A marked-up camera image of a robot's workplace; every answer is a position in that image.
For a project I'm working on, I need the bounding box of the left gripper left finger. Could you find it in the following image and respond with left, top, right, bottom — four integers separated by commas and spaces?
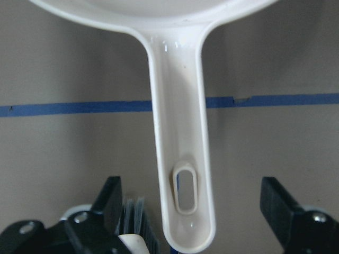
1, 176, 124, 253

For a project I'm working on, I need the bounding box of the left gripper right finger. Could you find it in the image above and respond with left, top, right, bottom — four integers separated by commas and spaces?
260, 177, 338, 253

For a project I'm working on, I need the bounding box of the beige hand brush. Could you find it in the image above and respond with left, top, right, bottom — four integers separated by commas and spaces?
115, 198, 160, 254

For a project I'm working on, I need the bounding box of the beige plastic dustpan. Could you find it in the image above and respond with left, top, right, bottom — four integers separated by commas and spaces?
35, 1, 272, 253

